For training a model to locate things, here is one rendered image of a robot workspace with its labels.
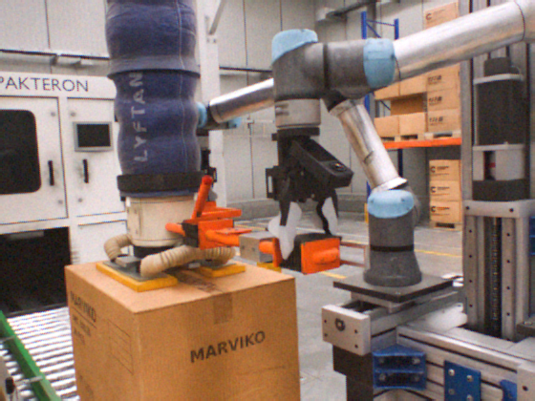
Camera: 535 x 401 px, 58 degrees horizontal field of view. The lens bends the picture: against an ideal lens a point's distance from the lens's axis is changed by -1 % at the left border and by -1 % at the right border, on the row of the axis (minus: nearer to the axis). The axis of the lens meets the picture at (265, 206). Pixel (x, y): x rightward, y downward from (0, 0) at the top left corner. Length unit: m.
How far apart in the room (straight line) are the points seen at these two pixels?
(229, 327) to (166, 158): 0.43
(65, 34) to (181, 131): 9.12
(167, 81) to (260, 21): 11.26
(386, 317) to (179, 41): 0.84
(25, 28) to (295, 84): 9.49
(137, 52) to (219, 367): 0.75
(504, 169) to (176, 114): 0.76
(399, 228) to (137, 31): 0.80
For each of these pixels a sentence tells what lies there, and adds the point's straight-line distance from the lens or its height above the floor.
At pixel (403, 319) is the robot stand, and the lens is 1.30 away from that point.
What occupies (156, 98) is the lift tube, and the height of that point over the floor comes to 1.53.
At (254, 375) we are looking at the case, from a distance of 1.18.
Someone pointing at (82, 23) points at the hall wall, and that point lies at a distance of 10.46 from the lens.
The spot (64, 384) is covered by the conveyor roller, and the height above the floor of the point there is 0.54.
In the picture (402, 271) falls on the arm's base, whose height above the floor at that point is 1.08.
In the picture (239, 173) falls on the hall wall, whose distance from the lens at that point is 11.54.
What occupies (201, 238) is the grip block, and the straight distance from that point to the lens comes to 1.05.
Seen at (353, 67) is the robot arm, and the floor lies 1.51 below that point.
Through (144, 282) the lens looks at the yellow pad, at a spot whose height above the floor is 1.11.
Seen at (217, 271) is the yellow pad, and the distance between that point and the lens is 1.22.
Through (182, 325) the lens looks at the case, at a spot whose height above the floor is 1.04.
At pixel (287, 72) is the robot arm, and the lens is 0.79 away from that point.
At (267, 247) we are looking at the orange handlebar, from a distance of 0.85.
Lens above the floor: 1.37
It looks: 5 degrees down
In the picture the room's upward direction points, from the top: 3 degrees counter-clockwise
